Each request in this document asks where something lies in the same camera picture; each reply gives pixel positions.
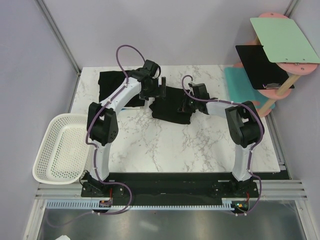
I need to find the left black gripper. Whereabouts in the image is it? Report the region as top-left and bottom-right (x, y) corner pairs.
(139, 77), (166, 102)

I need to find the black printed t shirt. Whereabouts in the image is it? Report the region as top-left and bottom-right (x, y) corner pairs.
(149, 86), (192, 125)

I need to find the black t shirt stack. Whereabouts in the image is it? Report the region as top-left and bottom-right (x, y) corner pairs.
(98, 71), (145, 108)

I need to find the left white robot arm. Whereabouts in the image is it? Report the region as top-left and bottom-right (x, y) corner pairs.
(85, 75), (167, 197)

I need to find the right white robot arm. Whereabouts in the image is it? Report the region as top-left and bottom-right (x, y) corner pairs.
(177, 96), (265, 197)

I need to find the teal mat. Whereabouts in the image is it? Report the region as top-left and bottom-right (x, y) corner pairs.
(224, 67), (268, 109)

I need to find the black clipboard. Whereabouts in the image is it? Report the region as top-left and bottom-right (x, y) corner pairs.
(235, 45), (289, 90)

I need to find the green clipboard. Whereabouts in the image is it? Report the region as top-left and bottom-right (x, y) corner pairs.
(250, 17), (320, 64)

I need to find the white perforated laundry basket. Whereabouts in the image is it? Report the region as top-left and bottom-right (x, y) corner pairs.
(32, 113), (90, 185)

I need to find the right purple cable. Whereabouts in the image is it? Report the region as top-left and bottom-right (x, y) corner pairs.
(181, 74), (265, 217)

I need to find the purple cable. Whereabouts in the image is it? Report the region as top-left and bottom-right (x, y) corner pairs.
(181, 74), (265, 217)
(46, 44), (146, 227)

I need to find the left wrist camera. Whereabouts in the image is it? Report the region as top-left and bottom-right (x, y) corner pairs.
(142, 59), (162, 78)

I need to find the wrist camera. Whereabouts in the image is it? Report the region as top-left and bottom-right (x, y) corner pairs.
(142, 59), (162, 78)
(191, 83), (217, 100)

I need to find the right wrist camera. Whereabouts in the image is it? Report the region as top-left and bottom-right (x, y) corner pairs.
(191, 83), (217, 100)

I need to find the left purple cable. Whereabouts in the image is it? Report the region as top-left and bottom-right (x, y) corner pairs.
(46, 44), (146, 227)

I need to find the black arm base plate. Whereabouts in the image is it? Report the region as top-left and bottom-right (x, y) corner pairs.
(81, 172), (259, 199)

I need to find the aluminium frame rail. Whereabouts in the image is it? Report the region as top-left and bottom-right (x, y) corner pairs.
(34, 0), (82, 76)

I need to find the light blue cable duct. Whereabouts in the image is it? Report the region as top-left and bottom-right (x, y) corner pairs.
(45, 199), (239, 211)

